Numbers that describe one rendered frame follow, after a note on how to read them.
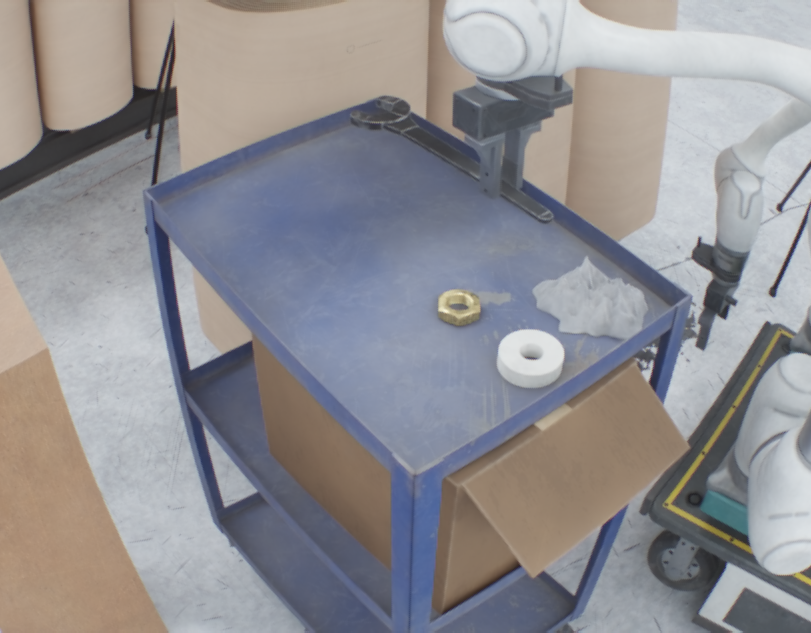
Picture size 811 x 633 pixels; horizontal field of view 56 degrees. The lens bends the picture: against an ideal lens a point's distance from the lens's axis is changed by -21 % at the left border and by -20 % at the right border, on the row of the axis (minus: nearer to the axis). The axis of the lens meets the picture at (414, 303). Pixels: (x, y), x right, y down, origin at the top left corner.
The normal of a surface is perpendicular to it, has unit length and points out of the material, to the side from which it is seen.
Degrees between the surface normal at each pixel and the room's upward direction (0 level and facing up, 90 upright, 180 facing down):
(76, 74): 90
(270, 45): 90
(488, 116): 90
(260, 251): 0
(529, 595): 0
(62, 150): 90
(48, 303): 0
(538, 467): 26
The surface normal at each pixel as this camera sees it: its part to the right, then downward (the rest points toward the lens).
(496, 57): -0.35, 0.58
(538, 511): 0.30, -0.47
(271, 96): -0.14, 0.63
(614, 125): 0.16, 0.63
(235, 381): 0.02, -0.77
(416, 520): 0.62, 0.51
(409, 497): -0.78, 0.38
